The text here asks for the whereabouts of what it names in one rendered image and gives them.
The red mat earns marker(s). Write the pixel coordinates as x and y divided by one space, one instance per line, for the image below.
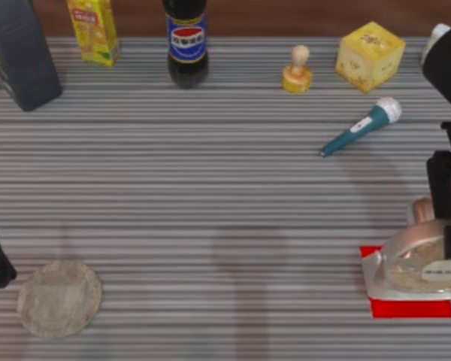
409 309

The dark grey box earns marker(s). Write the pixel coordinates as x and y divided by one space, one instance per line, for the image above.
26 56

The teal toy microphone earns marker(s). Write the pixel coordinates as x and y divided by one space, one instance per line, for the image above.
361 128

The yellow cube box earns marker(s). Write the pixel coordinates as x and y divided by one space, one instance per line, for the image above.
368 56

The Pepsi cola bottle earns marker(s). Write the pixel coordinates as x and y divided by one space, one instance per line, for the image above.
186 45

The yellow drink carton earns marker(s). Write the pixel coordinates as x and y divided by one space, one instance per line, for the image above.
93 32

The round grey coaster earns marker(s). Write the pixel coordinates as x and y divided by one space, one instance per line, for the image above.
59 298

